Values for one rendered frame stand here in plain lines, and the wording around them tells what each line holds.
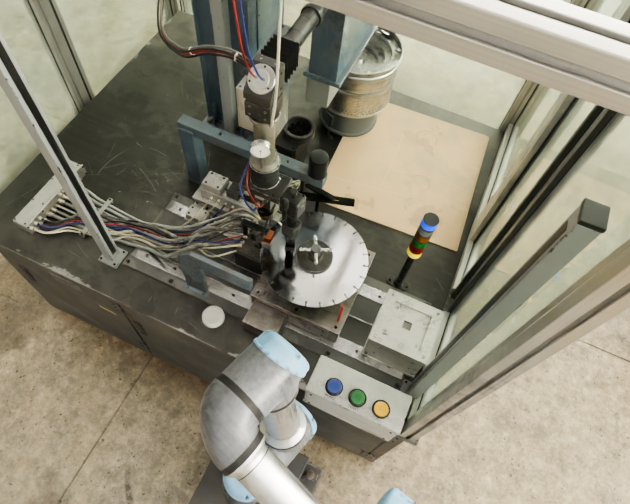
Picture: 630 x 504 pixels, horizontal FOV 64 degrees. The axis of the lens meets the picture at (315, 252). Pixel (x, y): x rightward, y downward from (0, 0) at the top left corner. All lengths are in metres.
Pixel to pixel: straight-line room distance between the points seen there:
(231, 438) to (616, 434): 2.14
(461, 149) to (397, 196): 0.38
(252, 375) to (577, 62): 0.70
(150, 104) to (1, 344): 1.28
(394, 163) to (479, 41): 1.59
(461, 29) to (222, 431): 0.72
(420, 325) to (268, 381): 0.72
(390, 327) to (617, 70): 1.16
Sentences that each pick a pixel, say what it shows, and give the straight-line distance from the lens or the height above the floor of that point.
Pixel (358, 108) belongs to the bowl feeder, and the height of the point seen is 0.95.
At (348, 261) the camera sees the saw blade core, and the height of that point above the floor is 0.95.
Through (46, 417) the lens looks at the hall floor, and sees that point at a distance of 2.51.
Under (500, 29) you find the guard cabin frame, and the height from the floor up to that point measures 2.04.
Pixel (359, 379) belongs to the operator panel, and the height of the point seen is 0.90.
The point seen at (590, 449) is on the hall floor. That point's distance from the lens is 2.70.
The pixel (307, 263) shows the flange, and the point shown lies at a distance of 1.49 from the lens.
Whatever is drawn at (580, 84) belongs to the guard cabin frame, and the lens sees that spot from 0.47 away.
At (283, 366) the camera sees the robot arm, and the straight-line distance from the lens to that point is 0.93.
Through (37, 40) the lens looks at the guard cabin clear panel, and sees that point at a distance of 2.10.
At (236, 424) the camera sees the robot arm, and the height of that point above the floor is 1.37.
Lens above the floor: 2.28
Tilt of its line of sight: 61 degrees down
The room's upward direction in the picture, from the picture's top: 9 degrees clockwise
